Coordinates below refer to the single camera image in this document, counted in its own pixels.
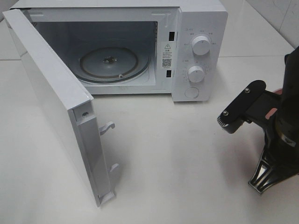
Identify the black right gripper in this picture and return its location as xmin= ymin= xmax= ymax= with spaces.
xmin=248 ymin=114 xmax=299 ymax=192

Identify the white round door button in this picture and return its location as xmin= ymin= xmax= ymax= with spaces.
xmin=185 ymin=87 xmax=199 ymax=98

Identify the white microwave door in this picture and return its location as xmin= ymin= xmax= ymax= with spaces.
xmin=4 ymin=9 xmax=119 ymax=206

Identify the pink round plate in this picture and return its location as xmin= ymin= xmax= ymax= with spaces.
xmin=265 ymin=88 xmax=283 ymax=120

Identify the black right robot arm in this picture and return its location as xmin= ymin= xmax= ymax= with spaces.
xmin=249 ymin=49 xmax=299 ymax=194

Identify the lower white round knob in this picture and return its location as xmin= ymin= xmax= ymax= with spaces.
xmin=188 ymin=66 xmax=205 ymax=83

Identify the white round knob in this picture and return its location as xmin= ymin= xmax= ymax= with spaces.
xmin=188 ymin=66 xmax=205 ymax=83
xmin=191 ymin=34 xmax=211 ymax=56

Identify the upper white round knob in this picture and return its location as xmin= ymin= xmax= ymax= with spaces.
xmin=191 ymin=34 xmax=211 ymax=56

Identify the white microwave oven body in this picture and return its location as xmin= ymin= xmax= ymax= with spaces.
xmin=8 ymin=0 xmax=228 ymax=102

